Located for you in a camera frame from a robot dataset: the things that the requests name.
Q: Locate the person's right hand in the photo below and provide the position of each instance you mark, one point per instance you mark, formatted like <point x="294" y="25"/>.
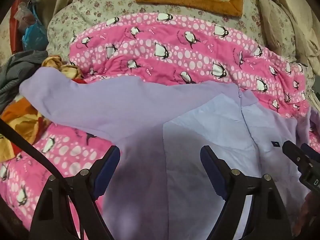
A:
<point x="306" y="213"/>

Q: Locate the grey cloth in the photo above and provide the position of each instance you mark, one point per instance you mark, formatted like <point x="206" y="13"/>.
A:
<point x="17" y="72"/>

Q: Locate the orange yellow printed cloth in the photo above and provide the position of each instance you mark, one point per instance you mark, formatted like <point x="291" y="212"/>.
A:
<point x="22" y="120"/>

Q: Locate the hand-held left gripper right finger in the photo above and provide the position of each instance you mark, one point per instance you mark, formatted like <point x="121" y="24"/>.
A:
<point x="211" y="171"/>

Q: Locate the beige blanket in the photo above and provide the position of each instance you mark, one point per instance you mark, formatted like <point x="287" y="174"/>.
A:
<point x="287" y="10"/>

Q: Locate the red bag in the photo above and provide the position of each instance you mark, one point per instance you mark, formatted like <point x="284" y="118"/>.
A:
<point x="15" y="26"/>

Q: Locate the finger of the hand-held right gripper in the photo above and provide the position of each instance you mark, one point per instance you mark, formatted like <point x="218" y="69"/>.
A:
<point x="292" y="152"/>
<point x="312" y="153"/>

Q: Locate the blue plastic bag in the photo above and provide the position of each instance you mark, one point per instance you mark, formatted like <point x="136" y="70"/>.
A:
<point x="35" y="35"/>

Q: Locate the lavender jacket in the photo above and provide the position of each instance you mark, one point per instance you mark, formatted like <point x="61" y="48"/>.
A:
<point x="140" y="110"/>

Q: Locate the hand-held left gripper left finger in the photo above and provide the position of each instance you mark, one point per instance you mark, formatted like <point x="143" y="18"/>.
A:
<point x="108" y="166"/>

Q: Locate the pink penguin print blanket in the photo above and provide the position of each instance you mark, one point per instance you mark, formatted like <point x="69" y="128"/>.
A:
<point x="175" y="52"/>

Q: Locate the floral quilt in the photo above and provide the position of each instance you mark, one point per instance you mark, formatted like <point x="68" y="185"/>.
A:
<point x="100" y="7"/>

